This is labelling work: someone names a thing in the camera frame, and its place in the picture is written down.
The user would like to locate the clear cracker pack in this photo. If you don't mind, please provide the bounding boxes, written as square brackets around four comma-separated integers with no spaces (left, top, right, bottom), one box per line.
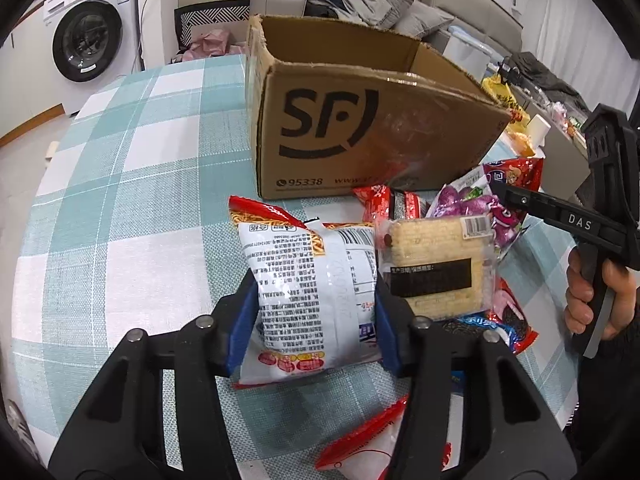
[375,214,497,321]

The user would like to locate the red round cookie snack pack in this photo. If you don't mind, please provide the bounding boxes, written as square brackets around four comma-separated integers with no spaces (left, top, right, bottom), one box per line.
[489,278,538,354]

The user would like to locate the checkered teal tablecloth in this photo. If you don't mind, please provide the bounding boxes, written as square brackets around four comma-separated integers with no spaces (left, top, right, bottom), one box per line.
[12,55,577,479]

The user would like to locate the pink cloth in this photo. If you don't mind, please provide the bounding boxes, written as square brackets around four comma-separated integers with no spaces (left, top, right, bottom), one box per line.
[170,28,245,64]

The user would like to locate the person's right hand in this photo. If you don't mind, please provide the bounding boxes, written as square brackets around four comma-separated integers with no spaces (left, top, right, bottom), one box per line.
[564,246,639,344]

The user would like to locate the SF cardboard box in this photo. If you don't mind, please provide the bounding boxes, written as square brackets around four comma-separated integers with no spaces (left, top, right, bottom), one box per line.
[245,15,510,200]

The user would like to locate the black patterned chair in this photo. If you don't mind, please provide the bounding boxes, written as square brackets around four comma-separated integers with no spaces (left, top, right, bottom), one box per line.
[174,0,250,49]

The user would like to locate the red chip bag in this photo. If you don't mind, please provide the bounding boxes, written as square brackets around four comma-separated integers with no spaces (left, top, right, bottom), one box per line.
[483,157,544,192]

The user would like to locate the blue Oreo cookie pack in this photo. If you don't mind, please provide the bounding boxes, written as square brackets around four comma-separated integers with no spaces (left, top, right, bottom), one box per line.
[439,314,507,391]

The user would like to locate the white noodle snack bag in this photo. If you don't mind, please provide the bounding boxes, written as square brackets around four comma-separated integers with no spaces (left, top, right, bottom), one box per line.
[229,195,381,388]

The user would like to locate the white washing machine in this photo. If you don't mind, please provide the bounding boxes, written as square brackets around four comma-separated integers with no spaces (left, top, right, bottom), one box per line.
[43,0,139,84]

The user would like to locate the pile of clothes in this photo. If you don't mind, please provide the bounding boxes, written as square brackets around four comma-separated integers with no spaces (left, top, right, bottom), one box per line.
[305,0,397,29]

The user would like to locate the white paper cup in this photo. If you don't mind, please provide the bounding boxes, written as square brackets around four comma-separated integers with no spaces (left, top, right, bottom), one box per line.
[526,115,551,148]

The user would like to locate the white cylindrical bin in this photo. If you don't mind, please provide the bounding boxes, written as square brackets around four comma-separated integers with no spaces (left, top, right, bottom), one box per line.
[442,27,491,82]

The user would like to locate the grey sofa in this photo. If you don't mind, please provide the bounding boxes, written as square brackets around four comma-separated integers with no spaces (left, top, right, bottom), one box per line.
[248,0,524,57]

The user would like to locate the red white glue snack bag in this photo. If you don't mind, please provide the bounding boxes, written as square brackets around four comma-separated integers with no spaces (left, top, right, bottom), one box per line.
[314,393,463,479]

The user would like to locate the purple grape candy bag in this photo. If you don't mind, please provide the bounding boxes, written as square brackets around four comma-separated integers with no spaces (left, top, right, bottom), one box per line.
[426,165,525,261]

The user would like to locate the yellow plastic bag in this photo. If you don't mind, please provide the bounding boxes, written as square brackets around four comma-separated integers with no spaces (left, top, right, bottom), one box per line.
[480,74,535,157]

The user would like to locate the grey cushion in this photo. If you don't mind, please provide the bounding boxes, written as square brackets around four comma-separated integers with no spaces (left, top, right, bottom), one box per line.
[393,1,454,40]

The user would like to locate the red seaweed roll pack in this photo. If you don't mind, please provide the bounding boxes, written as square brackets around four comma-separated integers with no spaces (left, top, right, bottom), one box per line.
[352,184,430,223]

